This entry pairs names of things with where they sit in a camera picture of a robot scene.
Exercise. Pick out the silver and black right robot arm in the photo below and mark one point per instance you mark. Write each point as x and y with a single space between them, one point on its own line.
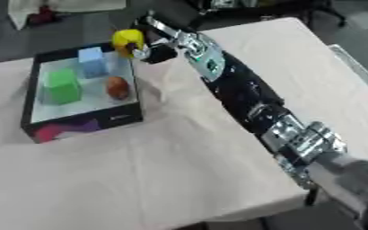
244 90

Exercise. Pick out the green block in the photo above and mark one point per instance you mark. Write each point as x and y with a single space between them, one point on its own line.
62 88

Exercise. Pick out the red object on floor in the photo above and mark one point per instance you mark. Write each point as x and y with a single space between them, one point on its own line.
40 16

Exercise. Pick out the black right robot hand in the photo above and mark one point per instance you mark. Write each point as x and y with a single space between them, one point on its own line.
160 53

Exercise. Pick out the black box with white inside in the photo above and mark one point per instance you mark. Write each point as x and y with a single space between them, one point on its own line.
82 119

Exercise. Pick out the yellow toy fruit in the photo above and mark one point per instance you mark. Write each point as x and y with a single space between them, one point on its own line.
125 37

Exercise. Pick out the brown toy fruit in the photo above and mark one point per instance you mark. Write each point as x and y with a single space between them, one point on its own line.
117 87

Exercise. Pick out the black office chair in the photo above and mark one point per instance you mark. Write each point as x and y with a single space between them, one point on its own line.
276 7

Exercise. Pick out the light blue block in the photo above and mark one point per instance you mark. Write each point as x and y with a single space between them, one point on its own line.
93 61

